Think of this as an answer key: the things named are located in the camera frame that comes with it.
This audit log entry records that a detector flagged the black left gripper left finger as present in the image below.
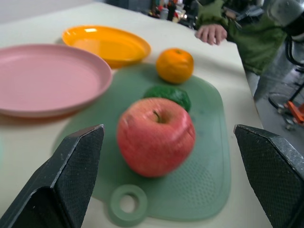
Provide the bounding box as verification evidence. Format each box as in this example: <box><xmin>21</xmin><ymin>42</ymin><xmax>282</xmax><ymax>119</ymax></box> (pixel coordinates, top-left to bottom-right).
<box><xmin>0</xmin><ymin>124</ymin><xmax>105</xmax><ymax>228</ymax></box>

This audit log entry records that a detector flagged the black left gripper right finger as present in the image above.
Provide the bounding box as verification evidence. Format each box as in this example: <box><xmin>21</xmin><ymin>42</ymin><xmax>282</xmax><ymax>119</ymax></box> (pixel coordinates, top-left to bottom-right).
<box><xmin>233</xmin><ymin>124</ymin><xmax>304</xmax><ymax>228</ymax></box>

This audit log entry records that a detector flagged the pink plate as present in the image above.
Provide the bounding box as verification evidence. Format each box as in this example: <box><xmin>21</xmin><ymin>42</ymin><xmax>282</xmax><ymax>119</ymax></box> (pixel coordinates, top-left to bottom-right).
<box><xmin>0</xmin><ymin>44</ymin><xmax>113</xmax><ymax>118</ymax></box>

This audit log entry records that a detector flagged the orange plate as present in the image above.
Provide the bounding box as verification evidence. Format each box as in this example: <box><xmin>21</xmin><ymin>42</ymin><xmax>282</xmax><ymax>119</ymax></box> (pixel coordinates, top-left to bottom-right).
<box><xmin>62</xmin><ymin>25</ymin><xmax>152</xmax><ymax>69</ymax></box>

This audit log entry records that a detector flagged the bystander bare hand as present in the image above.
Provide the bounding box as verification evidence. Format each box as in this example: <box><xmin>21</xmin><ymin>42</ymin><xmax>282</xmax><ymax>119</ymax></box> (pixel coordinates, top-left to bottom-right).
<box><xmin>195</xmin><ymin>23</ymin><xmax>228</xmax><ymax>46</ymax></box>

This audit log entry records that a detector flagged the orange metal stand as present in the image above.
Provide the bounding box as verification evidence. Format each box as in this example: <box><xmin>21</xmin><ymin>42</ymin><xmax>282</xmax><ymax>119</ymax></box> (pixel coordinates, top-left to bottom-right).
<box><xmin>283</xmin><ymin>101</ymin><xmax>304</xmax><ymax>124</ymax></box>

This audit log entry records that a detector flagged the green cutting board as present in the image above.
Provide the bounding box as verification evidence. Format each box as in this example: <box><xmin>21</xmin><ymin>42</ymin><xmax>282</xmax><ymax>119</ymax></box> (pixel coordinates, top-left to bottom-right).
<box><xmin>52</xmin><ymin>63</ymin><xmax>232</xmax><ymax>228</ymax></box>

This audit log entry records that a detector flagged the red apple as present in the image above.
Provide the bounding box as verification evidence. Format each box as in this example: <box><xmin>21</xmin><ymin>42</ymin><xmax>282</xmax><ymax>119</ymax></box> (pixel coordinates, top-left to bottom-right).
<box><xmin>116</xmin><ymin>97</ymin><xmax>197</xmax><ymax>178</ymax></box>

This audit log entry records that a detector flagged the green avocado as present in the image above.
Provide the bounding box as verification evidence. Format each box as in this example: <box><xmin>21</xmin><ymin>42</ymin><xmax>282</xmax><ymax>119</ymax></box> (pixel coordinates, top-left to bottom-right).
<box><xmin>142</xmin><ymin>85</ymin><xmax>192</xmax><ymax>113</ymax></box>

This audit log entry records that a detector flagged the person in green jacket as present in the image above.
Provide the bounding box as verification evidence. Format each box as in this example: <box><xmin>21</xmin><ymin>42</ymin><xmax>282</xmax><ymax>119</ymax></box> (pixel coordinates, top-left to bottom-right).
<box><xmin>195</xmin><ymin>0</ymin><xmax>288</xmax><ymax>76</ymax></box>

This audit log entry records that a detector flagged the orange mandarin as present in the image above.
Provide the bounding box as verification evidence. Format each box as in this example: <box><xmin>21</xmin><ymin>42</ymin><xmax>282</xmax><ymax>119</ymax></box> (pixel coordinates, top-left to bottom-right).
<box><xmin>156</xmin><ymin>47</ymin><xmax>194</xmax><ymax>85</ymax></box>

